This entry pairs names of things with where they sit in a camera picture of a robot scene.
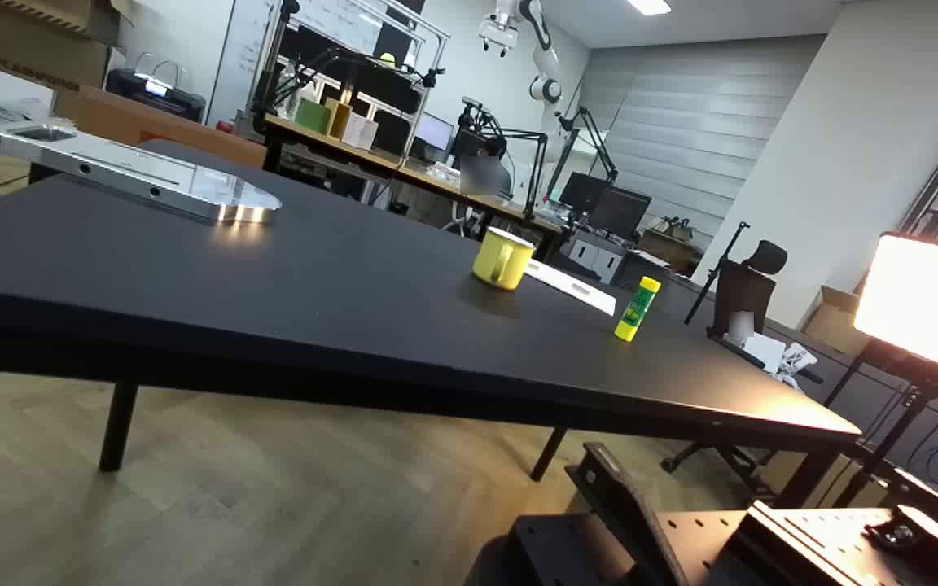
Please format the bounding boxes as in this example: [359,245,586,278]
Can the green yellow glue stick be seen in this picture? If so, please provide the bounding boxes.
[613,272,663,345]

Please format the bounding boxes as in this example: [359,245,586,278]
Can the white flat sheet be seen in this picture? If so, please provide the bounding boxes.
[524,258,618,319]

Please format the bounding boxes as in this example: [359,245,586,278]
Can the long wooden workbench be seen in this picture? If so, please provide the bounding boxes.
[256,110,574,236]

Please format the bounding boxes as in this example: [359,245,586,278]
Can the black computer monitor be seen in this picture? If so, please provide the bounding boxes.
[558,170,654,245]

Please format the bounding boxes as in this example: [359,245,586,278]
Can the small lit monitor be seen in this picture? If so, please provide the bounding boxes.
[409,107,460,157]

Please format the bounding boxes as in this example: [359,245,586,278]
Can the black table leg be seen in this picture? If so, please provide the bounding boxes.
[93,378,142,476]
[526,422,574,486]

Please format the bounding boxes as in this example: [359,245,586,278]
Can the green box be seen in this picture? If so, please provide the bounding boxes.
[293,95,331,136]

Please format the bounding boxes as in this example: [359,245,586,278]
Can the white ceiling mounted device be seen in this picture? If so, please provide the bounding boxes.
[476,0,567,107]

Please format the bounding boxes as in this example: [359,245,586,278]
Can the metal shelf rack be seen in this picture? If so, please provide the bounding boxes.
[266,0,453,123]

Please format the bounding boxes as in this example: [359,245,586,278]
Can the black perforated mounting stand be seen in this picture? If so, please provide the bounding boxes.
[505,511,755,586]

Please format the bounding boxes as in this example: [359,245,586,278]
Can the grey window blinds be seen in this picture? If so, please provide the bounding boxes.
[578,36,826,267]

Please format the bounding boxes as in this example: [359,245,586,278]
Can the black office chair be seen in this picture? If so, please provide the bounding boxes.
[683,222,795,340]

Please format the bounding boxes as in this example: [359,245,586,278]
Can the white clutter pile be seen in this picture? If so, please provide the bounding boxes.
[719,309,820,383]

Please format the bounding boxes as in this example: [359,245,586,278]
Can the silver metal plate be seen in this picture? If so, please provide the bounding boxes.
[0,116,282,231]

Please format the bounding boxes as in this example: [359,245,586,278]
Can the brown wooden cabinet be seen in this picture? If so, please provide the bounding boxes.
[53,88,272,172]

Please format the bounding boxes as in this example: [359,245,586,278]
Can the black printer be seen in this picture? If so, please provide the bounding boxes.
[105,64,207,123]

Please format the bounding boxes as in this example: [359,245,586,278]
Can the black light stand tripod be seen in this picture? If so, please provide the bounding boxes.
[820,340,938,511]

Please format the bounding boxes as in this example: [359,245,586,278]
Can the bright light panel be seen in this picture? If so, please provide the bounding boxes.
[849,231,938,387]

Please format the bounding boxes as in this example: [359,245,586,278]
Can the brown cardboard box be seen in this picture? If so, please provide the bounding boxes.
[0,0,133,91]

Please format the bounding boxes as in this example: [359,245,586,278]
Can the white flat box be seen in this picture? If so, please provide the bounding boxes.
[0,56,60,123]

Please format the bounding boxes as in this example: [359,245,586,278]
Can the yellow cup with handle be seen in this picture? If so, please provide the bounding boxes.
[470,224,537,297]

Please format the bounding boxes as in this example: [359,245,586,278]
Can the black clamp bracket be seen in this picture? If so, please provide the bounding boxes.
[562,439,700,586]

